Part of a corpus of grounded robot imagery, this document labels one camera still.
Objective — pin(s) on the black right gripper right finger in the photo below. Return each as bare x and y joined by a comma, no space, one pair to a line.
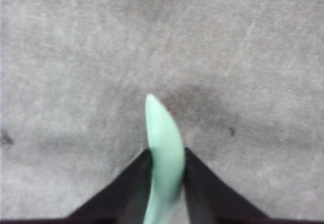
210,200

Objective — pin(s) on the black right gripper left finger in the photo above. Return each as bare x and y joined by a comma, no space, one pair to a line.
125,199

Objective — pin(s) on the mint green plastic spoon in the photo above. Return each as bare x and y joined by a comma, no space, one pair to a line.
168,161

